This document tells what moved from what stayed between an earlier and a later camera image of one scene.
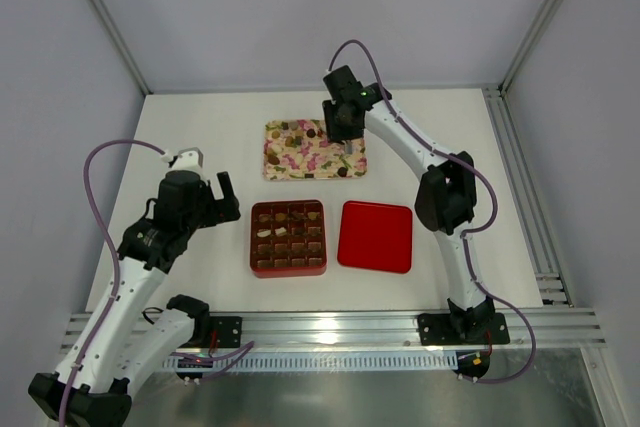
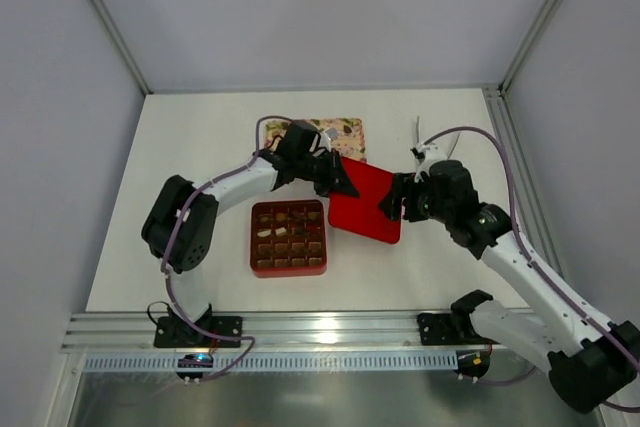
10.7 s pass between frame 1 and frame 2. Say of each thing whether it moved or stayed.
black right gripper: moved
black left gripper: moved
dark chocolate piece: stayed
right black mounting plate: stayed
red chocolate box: stayed
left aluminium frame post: stayed
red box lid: moved
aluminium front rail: stayed
